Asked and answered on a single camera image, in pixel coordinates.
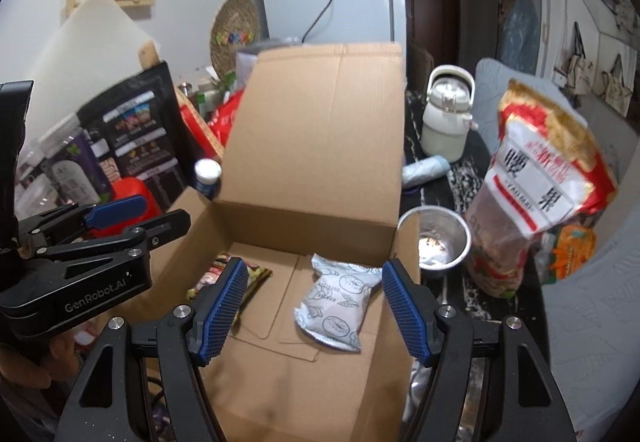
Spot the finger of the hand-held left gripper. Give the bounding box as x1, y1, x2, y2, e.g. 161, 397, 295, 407
17, 194, 148, 243
30, 209, 192, 262

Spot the white fridge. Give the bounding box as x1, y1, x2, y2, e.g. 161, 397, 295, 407
260, 0, 407, 88

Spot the orange snack packet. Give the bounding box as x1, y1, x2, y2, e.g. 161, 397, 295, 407
542, 224, 597, 283

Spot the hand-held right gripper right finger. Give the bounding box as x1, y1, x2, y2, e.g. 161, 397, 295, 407
381, 258, 573, 442

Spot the black printed pouch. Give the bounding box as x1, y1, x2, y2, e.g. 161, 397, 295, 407
75, 61, 188, 218

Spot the blue hanging cloth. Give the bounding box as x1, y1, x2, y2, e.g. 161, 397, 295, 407
500, 0, 543, 53

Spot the white bottle blue cap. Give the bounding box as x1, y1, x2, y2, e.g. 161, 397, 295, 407
194, 158, 222, 200

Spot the person's left hand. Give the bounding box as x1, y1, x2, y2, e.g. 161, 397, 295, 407
0, 334, 83, 385

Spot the white tote bag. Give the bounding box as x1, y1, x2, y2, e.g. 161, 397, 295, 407
554, 22, 601, 88
597, 54, 636, 118

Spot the large red white nut bag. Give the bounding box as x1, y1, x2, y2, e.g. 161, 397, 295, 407
462, 78, 618, 300

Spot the red lid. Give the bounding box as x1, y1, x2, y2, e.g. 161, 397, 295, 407
107, 177, 163, 238

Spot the white plastic board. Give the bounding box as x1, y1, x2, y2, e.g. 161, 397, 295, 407
25, 0, 163, 143

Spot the white thermos jug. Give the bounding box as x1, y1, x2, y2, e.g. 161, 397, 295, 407
421, 65, 478, 163

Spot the dark labelled clear jar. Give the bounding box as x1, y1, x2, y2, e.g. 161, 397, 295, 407
40, 132, 116, 208

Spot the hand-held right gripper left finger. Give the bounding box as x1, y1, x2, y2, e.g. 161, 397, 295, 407
57, 256, 251, 442

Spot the brown cardboard box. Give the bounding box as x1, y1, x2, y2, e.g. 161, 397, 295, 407
107, 42, 421, 442

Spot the round woven mat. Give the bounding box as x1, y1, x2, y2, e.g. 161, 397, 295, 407
209, 0, 263, 80

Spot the metal cup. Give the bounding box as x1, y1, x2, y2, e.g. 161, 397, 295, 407
397, 206, 473, 275

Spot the red box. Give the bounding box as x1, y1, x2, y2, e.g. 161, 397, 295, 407
175, 89, 225, 163

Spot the light blue tissue pack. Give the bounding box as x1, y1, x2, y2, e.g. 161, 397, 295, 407
401, 154, 451, 188

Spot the colourful snack packet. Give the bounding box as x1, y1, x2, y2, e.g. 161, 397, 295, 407
186, 252, 273, 303

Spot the red plastic bag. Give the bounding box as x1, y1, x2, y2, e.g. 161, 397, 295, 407
206, 89, 246, 148

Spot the white printed snack packet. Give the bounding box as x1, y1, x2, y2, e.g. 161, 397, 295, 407
292, 253, 383, 353

